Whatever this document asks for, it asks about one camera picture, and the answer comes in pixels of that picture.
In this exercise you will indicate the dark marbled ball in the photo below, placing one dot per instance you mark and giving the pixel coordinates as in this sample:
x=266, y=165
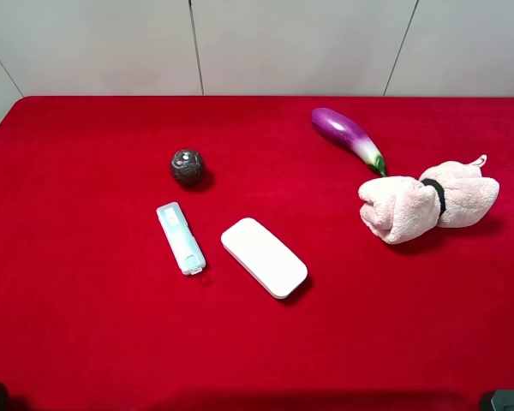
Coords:
x=187, y=167

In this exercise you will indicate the dark object bottom right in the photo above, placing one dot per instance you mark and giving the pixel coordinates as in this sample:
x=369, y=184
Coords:
x=497, y=400

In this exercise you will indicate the white rounded flat box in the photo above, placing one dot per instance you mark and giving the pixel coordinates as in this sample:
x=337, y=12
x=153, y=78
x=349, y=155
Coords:
x=273, y=265

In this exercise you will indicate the white remote controller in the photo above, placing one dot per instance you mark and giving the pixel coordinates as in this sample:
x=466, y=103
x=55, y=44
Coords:
x=183, y=245

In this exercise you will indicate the purple toy eggplant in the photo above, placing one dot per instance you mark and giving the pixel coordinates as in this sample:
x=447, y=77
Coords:
x=342, y=131

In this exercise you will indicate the red table cloth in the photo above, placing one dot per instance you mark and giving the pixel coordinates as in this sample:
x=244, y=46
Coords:
x=95, y=313

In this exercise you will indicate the pink rolled towel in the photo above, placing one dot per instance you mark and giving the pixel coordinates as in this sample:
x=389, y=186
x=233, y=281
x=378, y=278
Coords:
x=400, y=208

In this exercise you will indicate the black hair band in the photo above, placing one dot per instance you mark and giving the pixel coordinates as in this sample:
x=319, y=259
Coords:
x=439, y=191

